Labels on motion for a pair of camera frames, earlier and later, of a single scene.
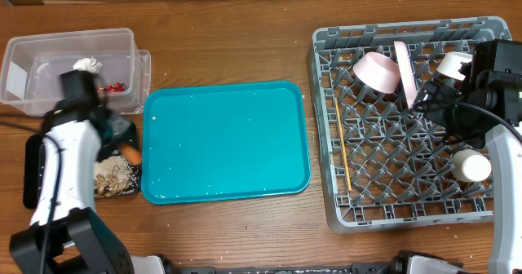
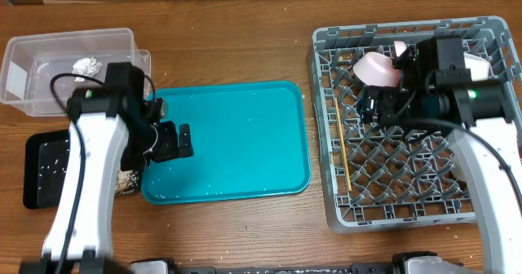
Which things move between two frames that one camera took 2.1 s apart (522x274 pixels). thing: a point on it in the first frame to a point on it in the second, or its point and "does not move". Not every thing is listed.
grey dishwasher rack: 387,165 does not move
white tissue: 89,64 does not move
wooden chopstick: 342,146 does not move
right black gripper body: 457,122 to 395,109
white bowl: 378,72 does not move
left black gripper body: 121,134 to 165,146
